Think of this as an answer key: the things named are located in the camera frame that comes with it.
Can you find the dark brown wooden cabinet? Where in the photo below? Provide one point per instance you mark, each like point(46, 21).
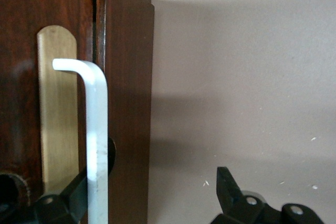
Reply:
point(128, 77)

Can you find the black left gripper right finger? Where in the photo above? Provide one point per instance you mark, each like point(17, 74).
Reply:
point(231, 197)

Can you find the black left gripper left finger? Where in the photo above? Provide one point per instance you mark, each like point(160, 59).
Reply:
point(63, 208)

